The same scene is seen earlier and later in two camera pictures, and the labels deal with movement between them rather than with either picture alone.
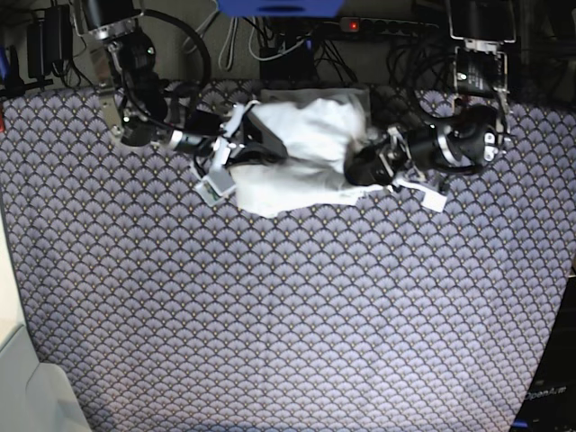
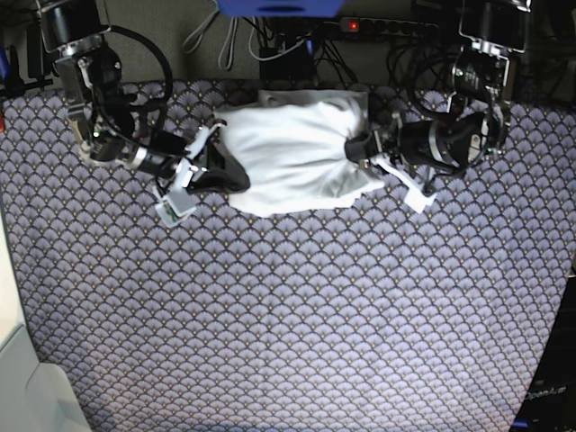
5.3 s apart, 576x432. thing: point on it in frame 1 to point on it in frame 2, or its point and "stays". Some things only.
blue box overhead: x=282 y=8 stays
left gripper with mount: x=219 y=185 to x=222 y=174
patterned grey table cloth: x=163 y=313 stays
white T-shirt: x=320 y=128 stays
